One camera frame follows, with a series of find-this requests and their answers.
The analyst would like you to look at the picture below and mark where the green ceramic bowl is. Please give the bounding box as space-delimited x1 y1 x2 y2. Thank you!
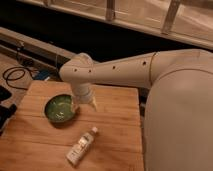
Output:
44 94 77 124

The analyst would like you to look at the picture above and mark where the black device at left edge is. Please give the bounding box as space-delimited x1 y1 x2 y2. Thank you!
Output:
0 85 17 135

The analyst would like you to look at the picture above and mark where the small white labelled bottle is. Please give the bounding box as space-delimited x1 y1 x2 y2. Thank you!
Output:
66 127 98 166

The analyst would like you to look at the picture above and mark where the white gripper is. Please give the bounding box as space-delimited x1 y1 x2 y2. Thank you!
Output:
71 83 97 113

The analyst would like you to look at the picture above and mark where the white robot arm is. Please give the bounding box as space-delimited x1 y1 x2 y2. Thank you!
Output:
60 49 213 171

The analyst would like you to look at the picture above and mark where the blue box on floor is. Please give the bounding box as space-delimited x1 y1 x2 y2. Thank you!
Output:
33 70 50 80

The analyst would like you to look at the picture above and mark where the black coiled cable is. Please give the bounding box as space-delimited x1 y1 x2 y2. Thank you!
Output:
2 66 36 90

